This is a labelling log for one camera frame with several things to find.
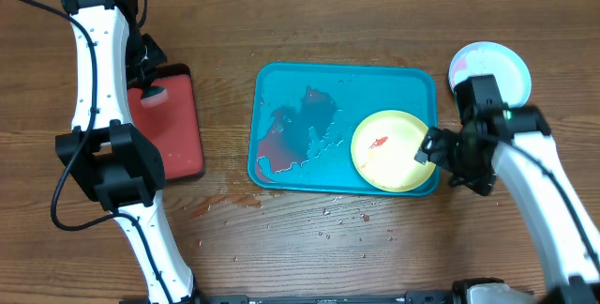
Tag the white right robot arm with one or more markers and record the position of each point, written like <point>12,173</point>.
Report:
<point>515,145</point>

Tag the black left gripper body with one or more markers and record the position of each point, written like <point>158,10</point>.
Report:
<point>145,56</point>

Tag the yellow-green plate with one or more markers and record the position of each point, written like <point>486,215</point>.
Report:
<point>383,150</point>

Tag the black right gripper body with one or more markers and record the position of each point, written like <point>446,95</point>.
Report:
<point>445,151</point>

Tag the teal plastic serving tray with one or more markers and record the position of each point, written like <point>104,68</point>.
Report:
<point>304,117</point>

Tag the light blue plate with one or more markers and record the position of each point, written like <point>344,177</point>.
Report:
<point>489,58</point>

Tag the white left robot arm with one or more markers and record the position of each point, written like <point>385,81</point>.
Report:
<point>110,159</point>

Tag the black-handled scrub brush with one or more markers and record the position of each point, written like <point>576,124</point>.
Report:
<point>153,96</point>

